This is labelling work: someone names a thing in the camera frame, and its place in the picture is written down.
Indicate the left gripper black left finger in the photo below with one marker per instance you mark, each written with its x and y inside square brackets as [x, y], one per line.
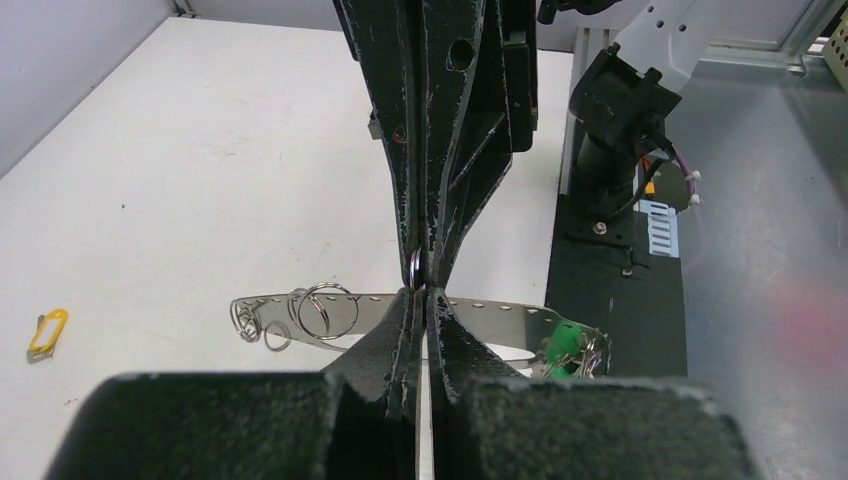
[243, 425]

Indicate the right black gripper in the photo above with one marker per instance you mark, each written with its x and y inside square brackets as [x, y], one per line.
[479, 58]

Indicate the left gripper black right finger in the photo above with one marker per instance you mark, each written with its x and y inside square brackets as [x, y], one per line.
[491, 422]

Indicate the large wire keyring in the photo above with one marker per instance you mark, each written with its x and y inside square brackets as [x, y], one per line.
[377, 336]

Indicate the yellow key tag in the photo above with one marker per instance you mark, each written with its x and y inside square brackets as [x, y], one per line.
[48, 331]

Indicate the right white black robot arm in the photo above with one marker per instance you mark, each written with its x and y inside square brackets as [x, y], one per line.
[627, 91]

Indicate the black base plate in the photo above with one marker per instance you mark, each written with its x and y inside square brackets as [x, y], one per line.
[602, 275]

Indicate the right white cable duct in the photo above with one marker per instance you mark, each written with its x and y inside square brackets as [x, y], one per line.
[662, 229]

